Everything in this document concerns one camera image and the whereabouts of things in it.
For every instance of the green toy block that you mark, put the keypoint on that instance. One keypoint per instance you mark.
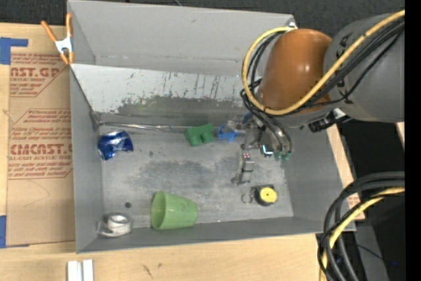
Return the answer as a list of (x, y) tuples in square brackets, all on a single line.
[(196, 135)]

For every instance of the crushed blue can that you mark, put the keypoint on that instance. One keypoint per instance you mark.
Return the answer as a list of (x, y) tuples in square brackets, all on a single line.
[(115, 144)]

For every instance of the grey metal bin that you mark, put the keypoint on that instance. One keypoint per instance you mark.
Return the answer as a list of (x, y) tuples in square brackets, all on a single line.
[(197, 171)]

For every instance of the black cylinder on white bracket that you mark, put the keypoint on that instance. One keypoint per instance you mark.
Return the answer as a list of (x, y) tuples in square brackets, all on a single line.
[(319, 125)]

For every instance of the yellow and black tape measure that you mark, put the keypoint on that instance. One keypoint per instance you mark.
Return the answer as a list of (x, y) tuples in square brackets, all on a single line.
[(267, 195)]

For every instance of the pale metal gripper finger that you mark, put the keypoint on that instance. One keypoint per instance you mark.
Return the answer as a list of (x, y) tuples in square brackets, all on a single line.
[(239, 172), (250, 171)]

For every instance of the blue plastic clip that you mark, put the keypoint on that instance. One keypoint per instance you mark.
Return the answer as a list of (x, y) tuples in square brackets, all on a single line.
[(225, 134)]

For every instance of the green plastic cup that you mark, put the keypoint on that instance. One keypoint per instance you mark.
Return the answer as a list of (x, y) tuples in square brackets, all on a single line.
[(176, 211)]

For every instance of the brown cardboard board, red print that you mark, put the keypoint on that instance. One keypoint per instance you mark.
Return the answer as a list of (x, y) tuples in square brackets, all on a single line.
[(36, 128)]

